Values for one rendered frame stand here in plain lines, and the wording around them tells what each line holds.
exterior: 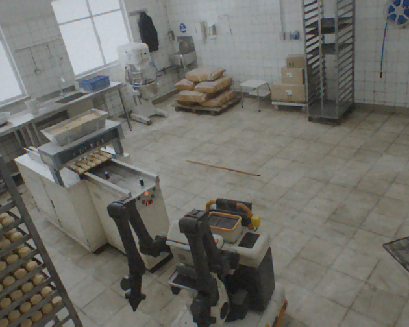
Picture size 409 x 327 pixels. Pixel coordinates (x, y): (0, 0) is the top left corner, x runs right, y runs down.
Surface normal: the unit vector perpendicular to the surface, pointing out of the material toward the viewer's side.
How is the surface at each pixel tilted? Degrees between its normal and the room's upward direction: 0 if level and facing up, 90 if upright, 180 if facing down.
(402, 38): 90
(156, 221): 90
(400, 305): 0
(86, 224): 90
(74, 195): 90
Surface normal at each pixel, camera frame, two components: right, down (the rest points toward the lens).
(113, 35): 0.73, 0.20
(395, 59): -0.66, 0.45
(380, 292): -0.17, -0.87
